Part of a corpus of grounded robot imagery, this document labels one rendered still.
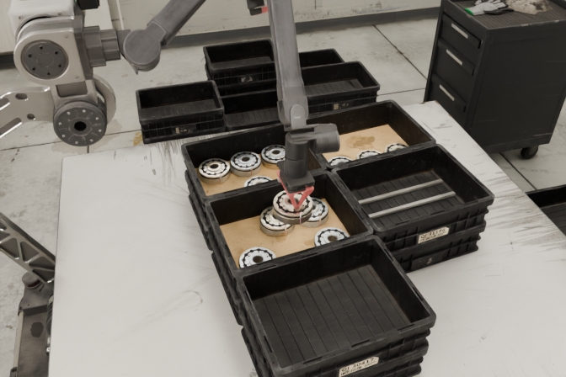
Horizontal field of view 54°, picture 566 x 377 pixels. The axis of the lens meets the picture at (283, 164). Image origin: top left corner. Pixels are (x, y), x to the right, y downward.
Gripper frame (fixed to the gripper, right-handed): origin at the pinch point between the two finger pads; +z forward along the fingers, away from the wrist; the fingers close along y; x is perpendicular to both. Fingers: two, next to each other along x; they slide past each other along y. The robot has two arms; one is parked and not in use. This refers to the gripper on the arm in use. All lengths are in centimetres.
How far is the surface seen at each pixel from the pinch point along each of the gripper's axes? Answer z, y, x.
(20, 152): 113, 205, 95
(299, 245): 22.1, 3.7, -4.2
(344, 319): 21.5, -24.0, -5.9
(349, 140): 22, 47, -40
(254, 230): 22.6, 13.9, 6.0
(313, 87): 58, 142, -67
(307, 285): 21.8, -10.9, -0.9
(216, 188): 23.3, 36.1, 11.9
